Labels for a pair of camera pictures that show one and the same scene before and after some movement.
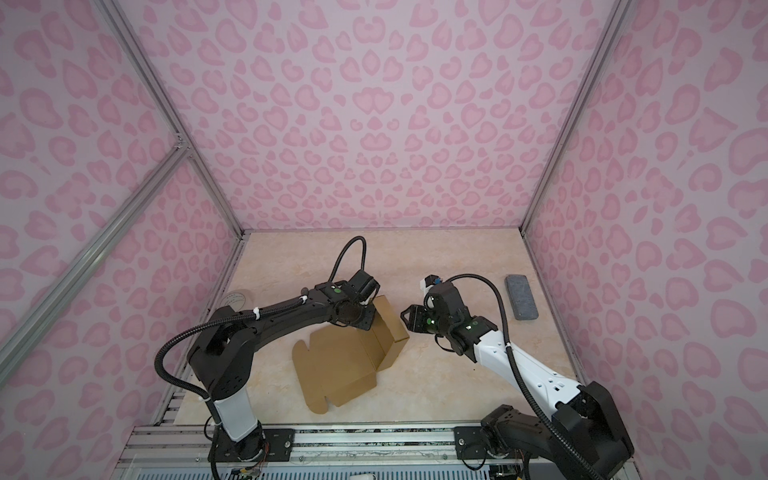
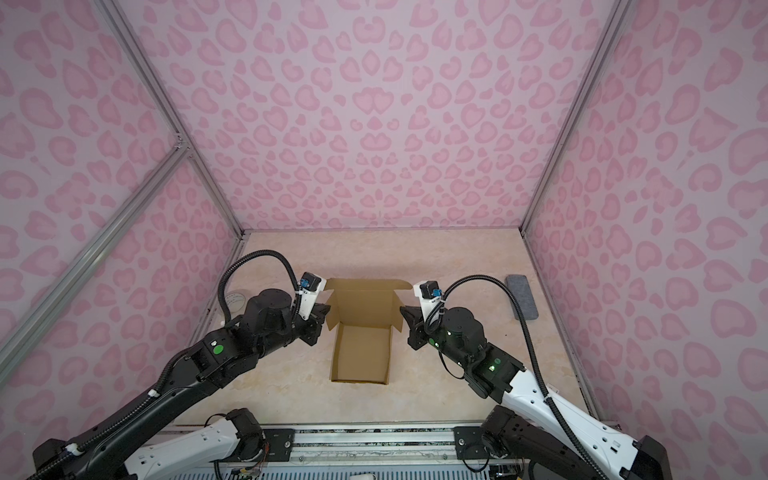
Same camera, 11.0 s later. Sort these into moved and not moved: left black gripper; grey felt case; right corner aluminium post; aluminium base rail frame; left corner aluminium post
Moved: left black gripper
Not moved: aluminium base rail frame; grey felt case; left corner aluminium post; right corner aluminium post
